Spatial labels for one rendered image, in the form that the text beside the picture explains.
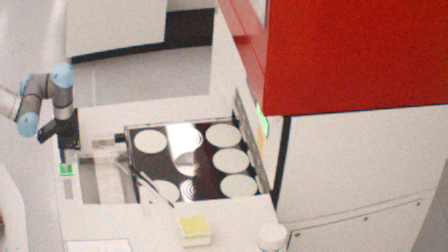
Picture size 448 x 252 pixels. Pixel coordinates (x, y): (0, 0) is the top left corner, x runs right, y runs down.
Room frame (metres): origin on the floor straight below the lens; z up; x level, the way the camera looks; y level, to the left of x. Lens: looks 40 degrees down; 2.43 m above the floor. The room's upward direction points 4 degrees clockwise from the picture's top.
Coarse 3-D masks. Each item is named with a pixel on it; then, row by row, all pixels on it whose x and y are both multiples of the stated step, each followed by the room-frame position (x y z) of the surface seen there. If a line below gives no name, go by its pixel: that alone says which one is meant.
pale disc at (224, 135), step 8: (216, 128) 1.82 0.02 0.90; (224, 128) 1.82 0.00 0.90; (232, 128) 1.82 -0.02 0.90; (208, 136) 1.78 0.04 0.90; (216, 136) 1.78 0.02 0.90; (224, 136) 1.79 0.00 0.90; (232, 136) 1.79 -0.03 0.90; (240, 136) 1.79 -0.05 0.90; (216, 144) 1.75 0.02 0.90; (224, 144) 1.75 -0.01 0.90; (232, 144) 1.75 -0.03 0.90
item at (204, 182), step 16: (144, 128) 1.79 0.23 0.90; (160, 128) 1.80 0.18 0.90; (176, 128) 1.81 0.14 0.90; (192, 128) 1.81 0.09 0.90; (208, 128) 1.82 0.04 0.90; (176, 144) 1.74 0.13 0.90; (192, 144) 1.74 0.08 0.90; (208, 144) 1.75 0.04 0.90; (240, 144) 1.76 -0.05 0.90; (144, 160) 1.66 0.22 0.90; (160, 160) 1.66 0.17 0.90; (176, 160) 1.67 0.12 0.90; (192, 160) 1.68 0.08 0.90; (208, 160) 1.68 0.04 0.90; (160, 176) 1.60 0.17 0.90; (176, 176) 1.60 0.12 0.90; (192, 176) 1.61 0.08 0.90; (208, 176) 1.61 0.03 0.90; (224, 176) 1.62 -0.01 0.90; (192, 192) 1.54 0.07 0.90; (208, 192) 1.55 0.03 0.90; (256, 192) 1.56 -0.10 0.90
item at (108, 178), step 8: (96, 168) 1.61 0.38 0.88; (104, 168) 1.62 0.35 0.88; (112, 168) 1.62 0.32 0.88; (96, 176) 1.59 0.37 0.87; (104, 176) 1.58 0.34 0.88; (112, 176) 1.59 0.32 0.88; (104, 184) 1.55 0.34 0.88; (112, 184) 1.55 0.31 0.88; (120, 184) 1.56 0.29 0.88; (104, 192) 1.51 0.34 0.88; (112, 192) 1.52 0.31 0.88; (120, 192) 1.52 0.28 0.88; (104, 200) 1.48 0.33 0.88; (112, 200) 1.48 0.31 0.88; (120, 200) 1.49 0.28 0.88
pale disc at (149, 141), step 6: (144, 132) 1.78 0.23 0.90; (150, 132) 1.78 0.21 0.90; (156, 132) 1.78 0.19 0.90; (138, 138) 1.75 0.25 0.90; (144, 138) 1.75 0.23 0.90; (150, 138) 1.75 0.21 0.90; (156, 138) 1.75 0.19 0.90; (162, 138) 1.76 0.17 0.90; (138, 144) 1.72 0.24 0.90; (144, 144) 1.72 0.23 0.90; (150, 144) 1.73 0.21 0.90; (156, 144) 1.73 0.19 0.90; (162, 144) 1.73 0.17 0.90; (144, 150) 1.70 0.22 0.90; (150, 150) 1.70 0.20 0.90; (156, 150) 1.70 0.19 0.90
